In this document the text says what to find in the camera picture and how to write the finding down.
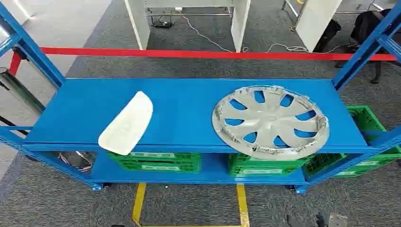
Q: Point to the blue metal shelf rack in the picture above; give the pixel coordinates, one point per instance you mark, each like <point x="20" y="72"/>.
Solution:
<point x="188" y="106"/>

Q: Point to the red barrier bar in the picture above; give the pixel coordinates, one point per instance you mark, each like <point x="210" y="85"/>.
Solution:
<point x="188" y="54"/>

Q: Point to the green plastic crate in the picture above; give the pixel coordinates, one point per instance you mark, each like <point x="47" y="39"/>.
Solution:
<point x="163" y="163"/>
<point x="365" y="120"/>
<point x="263" y="167"/>

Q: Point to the silver plastic wheel hubcap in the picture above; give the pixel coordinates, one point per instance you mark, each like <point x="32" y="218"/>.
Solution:
<point x="269" y="122"/>

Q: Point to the white plastic panel part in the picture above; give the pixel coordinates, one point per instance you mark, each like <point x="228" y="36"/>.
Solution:
<point x="128" y="125"/>

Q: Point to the white desk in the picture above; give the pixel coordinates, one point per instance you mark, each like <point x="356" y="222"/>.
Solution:
<point x="316" y="22"/>
<point x="188" y="18"/>

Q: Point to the black power strip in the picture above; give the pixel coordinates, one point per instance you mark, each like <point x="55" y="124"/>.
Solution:
<point x="162" y="23"/>

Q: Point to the yellow floor tape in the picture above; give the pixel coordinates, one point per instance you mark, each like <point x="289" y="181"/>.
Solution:
<point x="241" y="203"/>

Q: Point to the black robot foot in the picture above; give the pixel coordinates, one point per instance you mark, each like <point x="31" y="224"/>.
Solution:
<point x="321" y="219"/>

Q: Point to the black office chair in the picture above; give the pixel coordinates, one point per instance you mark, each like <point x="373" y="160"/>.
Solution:
<point x="369" y="31"/>

